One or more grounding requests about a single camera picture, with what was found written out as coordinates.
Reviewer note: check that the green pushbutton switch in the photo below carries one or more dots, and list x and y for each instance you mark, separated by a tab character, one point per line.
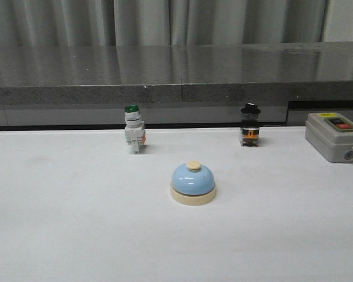
135	133

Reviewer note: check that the black rotary selector switch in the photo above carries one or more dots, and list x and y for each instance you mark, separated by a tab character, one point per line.
250	129

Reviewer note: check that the grey curtain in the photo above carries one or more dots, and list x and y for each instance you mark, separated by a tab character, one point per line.
150	23

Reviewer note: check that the grey on-off switch box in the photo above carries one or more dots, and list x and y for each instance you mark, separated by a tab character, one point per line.
331	134

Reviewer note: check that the grey granite counter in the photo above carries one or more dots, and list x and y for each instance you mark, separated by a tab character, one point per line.
88	87

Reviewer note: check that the blue and cream call bell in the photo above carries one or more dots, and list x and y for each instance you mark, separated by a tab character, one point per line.
193	184

